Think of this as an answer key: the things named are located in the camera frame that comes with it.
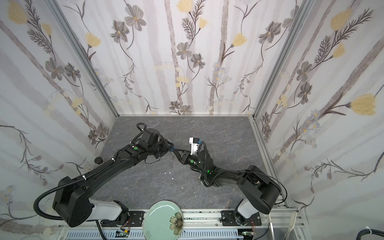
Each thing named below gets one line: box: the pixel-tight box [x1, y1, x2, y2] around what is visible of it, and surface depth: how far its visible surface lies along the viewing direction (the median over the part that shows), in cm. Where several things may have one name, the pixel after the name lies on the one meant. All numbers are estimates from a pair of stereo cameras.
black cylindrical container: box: [94, 157, 104, 165], surface depth 87 cm
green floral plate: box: [142, 200, 184, 240], surface depth 74 cm
